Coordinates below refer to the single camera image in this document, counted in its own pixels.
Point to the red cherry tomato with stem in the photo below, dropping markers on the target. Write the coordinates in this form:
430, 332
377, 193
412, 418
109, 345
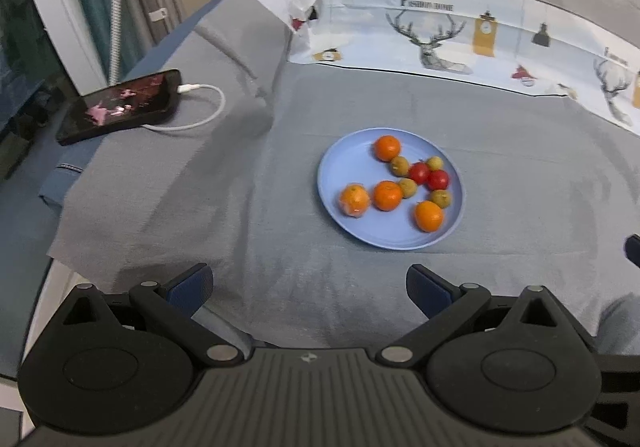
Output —
419, 173

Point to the plastic orange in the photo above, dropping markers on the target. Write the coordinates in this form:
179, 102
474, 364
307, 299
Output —
355, 200

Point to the black smartphone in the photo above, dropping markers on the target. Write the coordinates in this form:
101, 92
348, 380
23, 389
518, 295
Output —
120, 104

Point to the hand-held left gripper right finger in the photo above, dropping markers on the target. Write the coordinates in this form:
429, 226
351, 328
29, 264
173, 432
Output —
426, 287

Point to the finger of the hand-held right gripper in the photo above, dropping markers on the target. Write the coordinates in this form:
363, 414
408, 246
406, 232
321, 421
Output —
633, 251

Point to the striped pole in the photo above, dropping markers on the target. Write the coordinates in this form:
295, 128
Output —
115, 12

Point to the grey trouser leg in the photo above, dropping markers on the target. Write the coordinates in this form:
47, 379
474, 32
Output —
622, 322

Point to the small green-brown fruit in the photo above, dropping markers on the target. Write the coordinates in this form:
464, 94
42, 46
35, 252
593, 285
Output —
435, 162
399, 166
408, 187
441, 198

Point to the deer printed bed sheet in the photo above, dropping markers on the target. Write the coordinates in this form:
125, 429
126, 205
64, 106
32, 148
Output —
375, 37

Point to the white clip tag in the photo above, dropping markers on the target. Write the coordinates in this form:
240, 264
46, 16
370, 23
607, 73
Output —
158, 14

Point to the blue plate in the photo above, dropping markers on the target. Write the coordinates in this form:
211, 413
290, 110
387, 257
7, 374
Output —
350, 162

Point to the small orange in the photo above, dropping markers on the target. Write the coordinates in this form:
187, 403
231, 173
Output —
388, 196
429, 216
387, 148

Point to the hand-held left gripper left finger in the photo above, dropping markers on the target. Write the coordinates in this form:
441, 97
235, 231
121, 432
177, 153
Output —
192, 284

